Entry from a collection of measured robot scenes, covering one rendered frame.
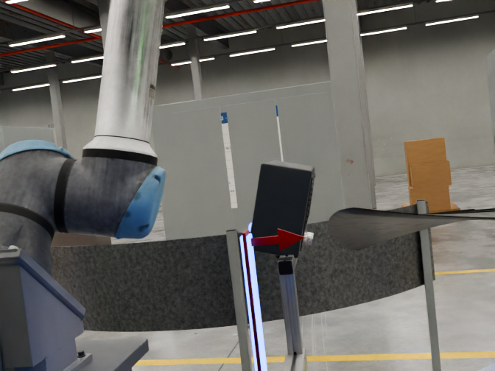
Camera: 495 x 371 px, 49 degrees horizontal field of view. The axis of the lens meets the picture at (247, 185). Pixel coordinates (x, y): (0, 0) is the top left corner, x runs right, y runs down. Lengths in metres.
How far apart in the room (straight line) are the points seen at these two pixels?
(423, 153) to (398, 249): 6.05
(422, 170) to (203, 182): 3.49
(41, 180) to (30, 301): 0.20
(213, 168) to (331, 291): 4.57
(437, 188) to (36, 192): 8.12
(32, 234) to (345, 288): 1.89
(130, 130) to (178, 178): 6.21
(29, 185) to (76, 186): 0.07
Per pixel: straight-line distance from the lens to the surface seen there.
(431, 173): 8.72
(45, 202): 0.85
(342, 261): 2.51
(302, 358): 1.15
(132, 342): 0.92
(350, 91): 4.91
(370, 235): 0.65
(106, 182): 0.83
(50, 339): 0.79
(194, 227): 7.05
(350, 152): 4.89
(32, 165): 0.88
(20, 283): 0.74
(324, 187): 6.65
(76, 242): 7.36
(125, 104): 0.86
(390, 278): 2.68
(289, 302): 1.15
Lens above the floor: 1.27
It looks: 3 degrees down
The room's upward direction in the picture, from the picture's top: 6 degrees counter-clockwise
